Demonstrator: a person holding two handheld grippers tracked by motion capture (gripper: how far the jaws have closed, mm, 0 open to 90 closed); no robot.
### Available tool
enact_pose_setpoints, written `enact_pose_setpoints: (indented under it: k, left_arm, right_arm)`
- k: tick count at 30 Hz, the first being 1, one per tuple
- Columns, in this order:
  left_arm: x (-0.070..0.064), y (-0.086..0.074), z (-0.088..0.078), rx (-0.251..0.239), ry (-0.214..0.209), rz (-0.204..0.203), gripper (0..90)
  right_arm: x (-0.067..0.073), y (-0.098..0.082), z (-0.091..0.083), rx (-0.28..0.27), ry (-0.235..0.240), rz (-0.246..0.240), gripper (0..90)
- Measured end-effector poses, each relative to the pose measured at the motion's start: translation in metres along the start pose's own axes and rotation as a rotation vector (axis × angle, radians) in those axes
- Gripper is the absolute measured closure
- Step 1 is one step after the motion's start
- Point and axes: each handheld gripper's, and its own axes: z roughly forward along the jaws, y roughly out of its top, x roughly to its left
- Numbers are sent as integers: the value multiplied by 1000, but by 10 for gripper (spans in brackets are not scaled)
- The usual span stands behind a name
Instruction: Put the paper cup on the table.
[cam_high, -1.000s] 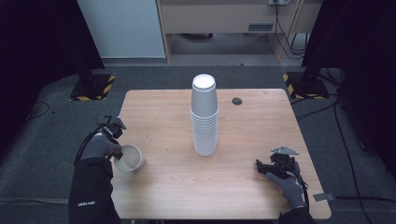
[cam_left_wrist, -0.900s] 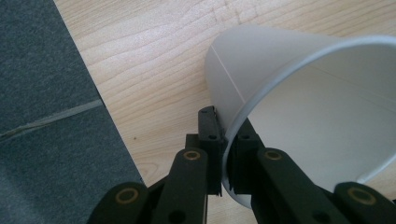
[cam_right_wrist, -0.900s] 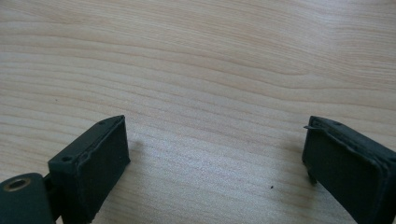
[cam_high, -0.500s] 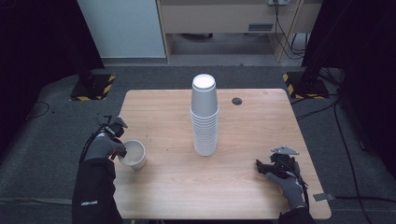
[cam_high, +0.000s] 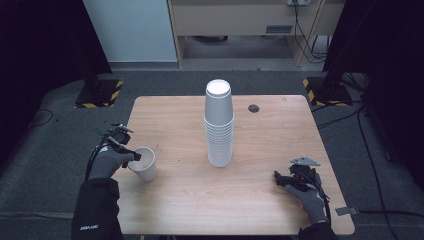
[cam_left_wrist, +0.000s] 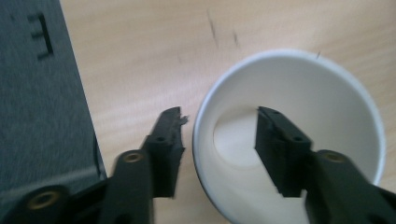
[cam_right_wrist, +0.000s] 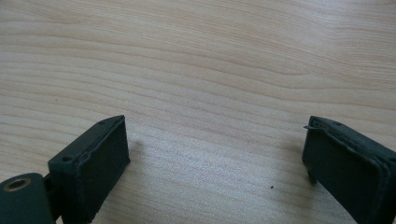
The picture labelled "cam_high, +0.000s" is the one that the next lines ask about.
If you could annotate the stack of white paper cups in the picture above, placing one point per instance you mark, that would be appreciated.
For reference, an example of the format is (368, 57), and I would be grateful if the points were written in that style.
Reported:
(218, 136)

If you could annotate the white cabinet panel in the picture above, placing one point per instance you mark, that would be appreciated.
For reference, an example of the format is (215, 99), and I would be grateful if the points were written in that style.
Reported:
(133, 30)

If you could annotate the single white paper cup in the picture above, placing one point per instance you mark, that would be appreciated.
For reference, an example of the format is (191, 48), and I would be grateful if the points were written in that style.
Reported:
(146, 170)

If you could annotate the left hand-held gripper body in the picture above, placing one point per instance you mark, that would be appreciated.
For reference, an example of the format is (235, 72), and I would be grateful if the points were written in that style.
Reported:
(118, 138)

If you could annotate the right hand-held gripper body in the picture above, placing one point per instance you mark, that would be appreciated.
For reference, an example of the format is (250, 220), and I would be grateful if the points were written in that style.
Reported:
(301, 178)

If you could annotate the striped black stand base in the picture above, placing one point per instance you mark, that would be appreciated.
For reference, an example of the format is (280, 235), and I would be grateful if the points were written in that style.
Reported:
(106, 96)
(328, 96)

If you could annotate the light wooden desk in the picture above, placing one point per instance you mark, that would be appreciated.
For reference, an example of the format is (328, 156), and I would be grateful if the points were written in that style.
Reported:
(233, 18)

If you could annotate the white power strip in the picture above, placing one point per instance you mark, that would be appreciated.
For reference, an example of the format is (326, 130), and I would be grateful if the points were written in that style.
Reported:
(299, 2)

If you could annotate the person's right hand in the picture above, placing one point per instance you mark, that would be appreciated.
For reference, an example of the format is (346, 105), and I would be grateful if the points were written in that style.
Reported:
(311, 203)

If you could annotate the grey desk label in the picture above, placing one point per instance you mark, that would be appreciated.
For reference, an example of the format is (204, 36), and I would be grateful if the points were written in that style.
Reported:
(279, 29)

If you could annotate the grey tape tab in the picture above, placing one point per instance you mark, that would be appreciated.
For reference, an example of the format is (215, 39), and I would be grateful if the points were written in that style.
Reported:
(346, 211)

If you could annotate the dark round table grommet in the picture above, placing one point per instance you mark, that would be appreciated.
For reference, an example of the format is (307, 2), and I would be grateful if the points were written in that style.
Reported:
(253, 108)

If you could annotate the black curtain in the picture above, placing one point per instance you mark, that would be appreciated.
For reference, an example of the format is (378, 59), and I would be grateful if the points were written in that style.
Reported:
(393, 66)
(43, 66)

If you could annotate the black stand pole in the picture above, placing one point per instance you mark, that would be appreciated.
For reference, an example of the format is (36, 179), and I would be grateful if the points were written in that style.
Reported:
(92, 81)
(334, 75)

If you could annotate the person's left hand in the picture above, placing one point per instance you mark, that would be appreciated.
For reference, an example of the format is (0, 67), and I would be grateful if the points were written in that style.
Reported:
(105, 163)

